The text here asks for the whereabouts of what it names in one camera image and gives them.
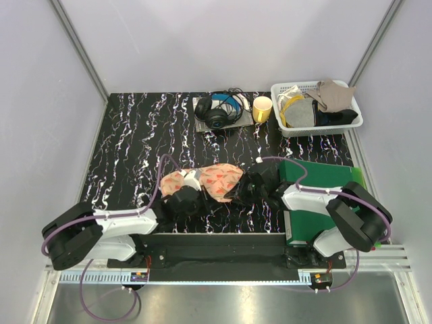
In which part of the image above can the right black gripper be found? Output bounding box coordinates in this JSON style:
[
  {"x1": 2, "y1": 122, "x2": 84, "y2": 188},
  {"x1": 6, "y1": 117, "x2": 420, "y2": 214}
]
[{"x1": 224, "y1": 172, "x2": 267, "y2": 206}]

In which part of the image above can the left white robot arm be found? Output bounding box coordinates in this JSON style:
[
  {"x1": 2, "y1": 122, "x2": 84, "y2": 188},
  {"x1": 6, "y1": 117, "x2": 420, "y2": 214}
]
[{"x1": 41, "y1": 186, "x2": 210, "y2": 271}]

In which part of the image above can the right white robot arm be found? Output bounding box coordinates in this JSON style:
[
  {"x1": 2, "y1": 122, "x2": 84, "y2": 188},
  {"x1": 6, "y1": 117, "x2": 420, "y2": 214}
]
[{"x1": 224, "y1": 157, "x2": 393, "y2": 268}]

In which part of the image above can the green binder folder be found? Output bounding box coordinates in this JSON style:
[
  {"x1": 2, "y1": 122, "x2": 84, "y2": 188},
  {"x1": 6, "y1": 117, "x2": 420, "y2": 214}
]
[{"x1": 284, "y1": 161, "x2": 363, "y2": 250}]

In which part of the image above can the grey book under headphones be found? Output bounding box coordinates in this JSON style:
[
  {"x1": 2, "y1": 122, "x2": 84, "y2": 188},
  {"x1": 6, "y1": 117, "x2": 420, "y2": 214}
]
[{"x1": 192, "y1": 96, "x2": 254, "y2": 132}]

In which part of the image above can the black over-ear headphones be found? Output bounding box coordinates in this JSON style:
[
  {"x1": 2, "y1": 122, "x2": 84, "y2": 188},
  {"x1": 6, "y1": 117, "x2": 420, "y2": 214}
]
[{"x1": 194, "y1": 88, "x2": 251, "y2": 130}]

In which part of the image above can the yellow mug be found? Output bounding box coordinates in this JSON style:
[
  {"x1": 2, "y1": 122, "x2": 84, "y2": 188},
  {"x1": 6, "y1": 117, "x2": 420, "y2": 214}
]
[{"x1": 252, "y1": 96, "x2": 273, "y2": 124}]

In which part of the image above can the yellow cloth in basket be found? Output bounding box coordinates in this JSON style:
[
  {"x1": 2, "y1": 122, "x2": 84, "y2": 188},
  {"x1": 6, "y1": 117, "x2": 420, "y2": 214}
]
[{"x1": 275, "y1": 94, "x2": 305, "y2": 128}]

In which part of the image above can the grey cloth in basket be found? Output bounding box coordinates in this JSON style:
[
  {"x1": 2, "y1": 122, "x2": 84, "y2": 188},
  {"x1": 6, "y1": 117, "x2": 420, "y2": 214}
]
[{"x1": 283, "y1": 98, "x2": 315, "y2": 128}]

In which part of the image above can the white packet in basket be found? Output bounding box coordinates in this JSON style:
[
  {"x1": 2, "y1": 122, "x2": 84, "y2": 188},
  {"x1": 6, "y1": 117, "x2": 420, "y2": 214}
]
[{"x1": 277, "y1": 84, "x2": 302, "y2": 105}]

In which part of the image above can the white plastic basket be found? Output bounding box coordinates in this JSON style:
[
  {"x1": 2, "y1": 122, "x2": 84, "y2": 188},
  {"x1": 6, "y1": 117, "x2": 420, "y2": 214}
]
[{"x1": 271, "y1": 80, "x2": 363, "y2": 138}]

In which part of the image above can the black cloth in basket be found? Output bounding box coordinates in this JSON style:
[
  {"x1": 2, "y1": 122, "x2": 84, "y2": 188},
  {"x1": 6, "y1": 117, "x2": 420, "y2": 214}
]
[{"x1": 315, "y1": 109, "x2": 358, "y2": 126}]

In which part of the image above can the beige cloth in basket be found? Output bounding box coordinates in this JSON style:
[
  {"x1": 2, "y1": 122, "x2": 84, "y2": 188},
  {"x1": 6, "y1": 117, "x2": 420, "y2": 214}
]
[{"x1": 305, "y1": 79, "x2": 356, "y2": 113}]

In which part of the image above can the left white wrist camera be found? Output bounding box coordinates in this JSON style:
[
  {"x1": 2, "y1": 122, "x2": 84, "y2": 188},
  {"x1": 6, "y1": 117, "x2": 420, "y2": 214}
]
[{"x1": 180, "y1": 169, "x2": 201, "y2": 191}]

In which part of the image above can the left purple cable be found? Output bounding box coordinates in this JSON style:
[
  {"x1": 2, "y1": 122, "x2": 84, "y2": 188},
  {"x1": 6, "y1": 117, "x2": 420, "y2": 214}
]
[{"x1": 40, "y1": 154, "x2": 185, "y2": 320}]

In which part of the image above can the purple cable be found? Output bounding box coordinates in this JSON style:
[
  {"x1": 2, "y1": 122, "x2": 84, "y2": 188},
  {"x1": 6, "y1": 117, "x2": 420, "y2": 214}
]
[
  {"x1": 40, "y1": 154, "x2": 185, "y2": 320},
  {"x1": 261, "y1": 157, "x2": 392, "y2": 293}
]

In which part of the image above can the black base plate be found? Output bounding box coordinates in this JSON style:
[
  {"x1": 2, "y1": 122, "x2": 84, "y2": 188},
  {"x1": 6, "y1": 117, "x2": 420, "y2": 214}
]
[{"x1": 107, "y1": 234, "x2": 346, "y2": 284}]

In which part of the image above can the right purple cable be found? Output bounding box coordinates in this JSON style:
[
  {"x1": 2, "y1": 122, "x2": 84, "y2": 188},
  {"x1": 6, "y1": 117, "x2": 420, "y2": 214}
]
[{"x1": 261, "y1": 157, "x2": 392, "y2": 293}]

